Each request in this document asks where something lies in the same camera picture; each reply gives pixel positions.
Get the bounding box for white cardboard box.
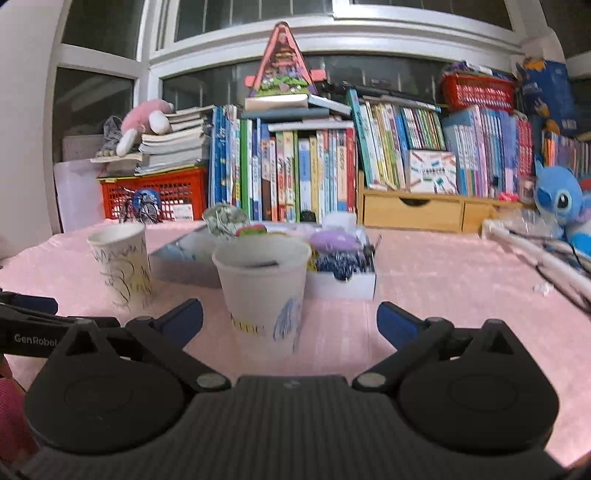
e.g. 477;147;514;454
148;222;377;302

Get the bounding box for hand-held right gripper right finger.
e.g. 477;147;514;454
352;301;548;393

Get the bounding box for pink plush rabbit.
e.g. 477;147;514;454
115;98;175;158

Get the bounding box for small bicycle model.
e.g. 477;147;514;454
117;187;163;225

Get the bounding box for blue carton box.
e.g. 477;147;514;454
515;58;580;137

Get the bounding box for large red plastic basket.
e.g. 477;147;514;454
98;167;208;222

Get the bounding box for row of leaning green books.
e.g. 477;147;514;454
346;88;448;191

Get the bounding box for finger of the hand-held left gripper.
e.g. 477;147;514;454
0;290;59;317

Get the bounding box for white board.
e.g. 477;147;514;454
52;159;108;234

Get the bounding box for small red plastic basket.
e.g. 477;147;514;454
438;69;517;114

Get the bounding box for black cable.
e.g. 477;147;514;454
508;231;591;287

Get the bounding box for white paper cup blue drawing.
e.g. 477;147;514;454
211;240;312;356

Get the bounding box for pink triangular toy house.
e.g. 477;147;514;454
245;21;326;99

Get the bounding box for black binder clip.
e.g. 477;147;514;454
362;235;383;273

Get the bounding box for wooden drawer organizer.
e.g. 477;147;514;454
358;171;525;234

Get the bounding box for row of tall picture books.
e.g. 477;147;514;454
209;105;358;223

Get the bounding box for person's pink clothing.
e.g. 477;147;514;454
0;376;38;462

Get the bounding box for row of blue purple books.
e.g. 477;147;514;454
441;105;535;199

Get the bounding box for blue big-eared plush toy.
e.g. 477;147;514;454
533;159;591;259

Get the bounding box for flat books atop row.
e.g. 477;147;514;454
242;95;354;132

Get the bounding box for white window frame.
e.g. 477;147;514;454
46;0;568;139

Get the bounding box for grey cloth toy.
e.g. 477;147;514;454
99;115;125;155

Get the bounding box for paper cup black scribbles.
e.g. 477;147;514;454
87;223;154;311

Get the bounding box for blue floral drawstring pouch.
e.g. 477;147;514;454
316;251;365;281

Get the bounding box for white box colourful print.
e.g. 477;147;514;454
405;148;459;195

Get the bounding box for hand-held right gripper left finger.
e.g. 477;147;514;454
46;298;232;393

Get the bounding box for purple plush toy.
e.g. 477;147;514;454
308;229;361;252

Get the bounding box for row of thin colourful books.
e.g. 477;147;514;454
540;131;591;178

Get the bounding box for clear plastic bag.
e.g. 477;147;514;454
496;205;561;241

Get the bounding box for stack of lying books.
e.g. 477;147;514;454
90;105;218;177

